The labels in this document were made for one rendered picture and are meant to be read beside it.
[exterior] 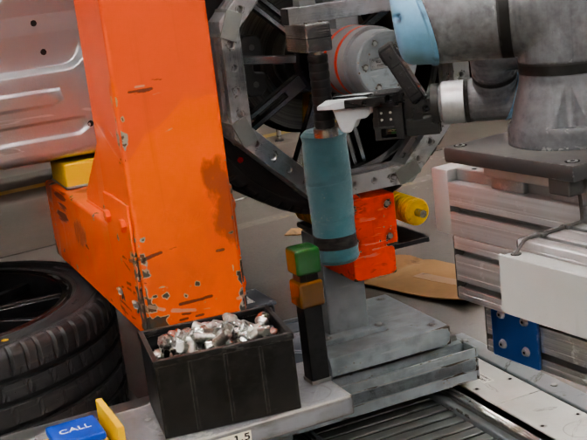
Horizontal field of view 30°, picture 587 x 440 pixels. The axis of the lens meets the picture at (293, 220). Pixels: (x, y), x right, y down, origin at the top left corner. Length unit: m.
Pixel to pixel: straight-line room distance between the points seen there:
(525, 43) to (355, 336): 1.25
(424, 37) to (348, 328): 1.25
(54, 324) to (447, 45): 0.92
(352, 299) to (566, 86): 1.24
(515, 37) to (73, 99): 1.05
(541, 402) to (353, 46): 0.88
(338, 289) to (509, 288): 1.23
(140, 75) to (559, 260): 0.71
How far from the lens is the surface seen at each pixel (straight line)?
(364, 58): 2.05
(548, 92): 1.32
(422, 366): 2.44
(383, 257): 2.29
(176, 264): 1.68
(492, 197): 1.41
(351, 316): 2.47
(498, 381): 2.55
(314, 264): 1.59
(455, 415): 2.45
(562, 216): 1.32
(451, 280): 3.49
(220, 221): 1.69
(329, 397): 1.60
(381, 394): 2.41
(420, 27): 1.32
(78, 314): 1.97
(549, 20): 1.31
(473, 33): 1.32
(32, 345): 1.88
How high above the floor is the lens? 1.09
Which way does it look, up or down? 14 degrees down
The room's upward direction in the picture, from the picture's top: 7 degrees counter-clockwise
